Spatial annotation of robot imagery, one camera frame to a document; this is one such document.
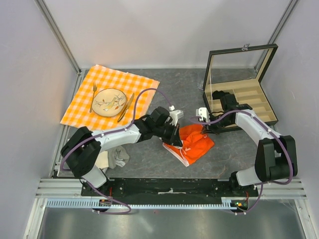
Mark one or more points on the gold table knife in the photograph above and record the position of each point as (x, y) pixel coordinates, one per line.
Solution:
(128, 104)

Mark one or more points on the gold fork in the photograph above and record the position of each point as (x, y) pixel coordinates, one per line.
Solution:
(94, 91)

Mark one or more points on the black rolled underwear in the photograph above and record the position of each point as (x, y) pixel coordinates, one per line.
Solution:
(217, 95)

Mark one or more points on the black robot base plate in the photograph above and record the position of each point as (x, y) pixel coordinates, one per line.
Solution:
(120, 188)

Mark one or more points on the cream folded cloth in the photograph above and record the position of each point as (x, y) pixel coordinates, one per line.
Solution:
(102, 161)

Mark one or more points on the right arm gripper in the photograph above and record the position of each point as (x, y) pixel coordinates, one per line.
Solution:
(209, 128)

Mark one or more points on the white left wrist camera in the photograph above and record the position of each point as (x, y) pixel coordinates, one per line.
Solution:
(174, 115)

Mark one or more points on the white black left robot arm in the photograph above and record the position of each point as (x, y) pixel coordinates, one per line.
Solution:
(81, 151)

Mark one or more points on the grey slotted cable duct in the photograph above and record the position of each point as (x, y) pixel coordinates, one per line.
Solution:
(225, 204)

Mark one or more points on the orange boxer underwear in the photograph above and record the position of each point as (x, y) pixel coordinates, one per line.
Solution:
(195, 145)

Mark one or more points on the black compartment storage box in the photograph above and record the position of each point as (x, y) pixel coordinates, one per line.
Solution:
(240, 71)

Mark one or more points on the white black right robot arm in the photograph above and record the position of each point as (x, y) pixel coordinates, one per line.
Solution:
(276, 157)

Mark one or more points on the aluminium frame rail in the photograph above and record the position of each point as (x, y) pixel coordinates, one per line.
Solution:
(76, 188)

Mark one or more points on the beige decorated plate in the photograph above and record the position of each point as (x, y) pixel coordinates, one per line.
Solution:
(109, 102)

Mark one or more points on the orange checkered tablecloth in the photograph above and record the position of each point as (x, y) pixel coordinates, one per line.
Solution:
(78, 115)

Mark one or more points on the white grey underwear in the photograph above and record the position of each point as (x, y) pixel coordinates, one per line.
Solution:
(117, 156)

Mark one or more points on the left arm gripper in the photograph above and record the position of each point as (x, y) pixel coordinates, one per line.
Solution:
(174, 139)

